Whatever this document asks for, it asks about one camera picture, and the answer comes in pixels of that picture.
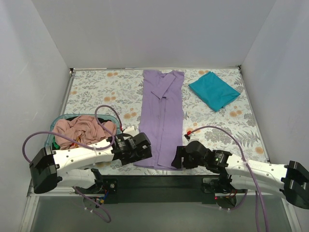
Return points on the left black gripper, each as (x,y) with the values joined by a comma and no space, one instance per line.
(144,148)

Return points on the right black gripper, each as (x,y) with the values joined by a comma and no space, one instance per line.
(180,157)

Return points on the purple t shirt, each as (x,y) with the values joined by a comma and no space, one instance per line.
(162,117)

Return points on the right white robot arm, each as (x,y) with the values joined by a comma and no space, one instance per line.
(288,181)

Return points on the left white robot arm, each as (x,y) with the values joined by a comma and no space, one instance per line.
(51,168)

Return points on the pink t shirt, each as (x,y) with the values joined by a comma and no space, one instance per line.
(85,129)

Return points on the floral tablecloth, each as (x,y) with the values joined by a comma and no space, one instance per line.
(111,92)

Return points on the folded teal t shirt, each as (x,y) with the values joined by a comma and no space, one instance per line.
(213,91)

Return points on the green garment in basket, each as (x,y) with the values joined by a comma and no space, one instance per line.
(56,146)

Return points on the teal plastic basket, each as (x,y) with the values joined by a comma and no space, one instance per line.
(102,118)

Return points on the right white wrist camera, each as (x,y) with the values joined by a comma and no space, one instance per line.
(191,136)

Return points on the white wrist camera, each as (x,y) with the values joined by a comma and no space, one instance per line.
(131,130)
(191,136)

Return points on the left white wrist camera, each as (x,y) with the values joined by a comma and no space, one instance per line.
(131,130)

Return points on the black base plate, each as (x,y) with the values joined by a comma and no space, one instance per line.
(164,188)

